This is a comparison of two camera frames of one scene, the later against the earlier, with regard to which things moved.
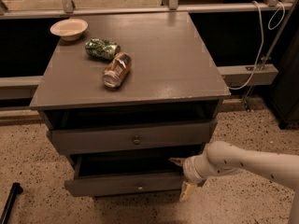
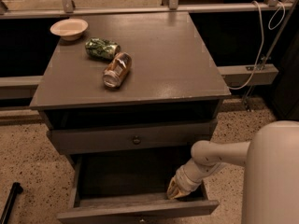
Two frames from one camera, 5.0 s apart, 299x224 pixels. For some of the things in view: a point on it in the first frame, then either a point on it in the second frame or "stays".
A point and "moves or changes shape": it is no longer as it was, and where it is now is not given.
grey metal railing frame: x=25 y=88 stays
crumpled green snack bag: x=102 y=49 stays
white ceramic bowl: x=69 y=29 stays
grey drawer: x=95 y=175 moves or changes shape
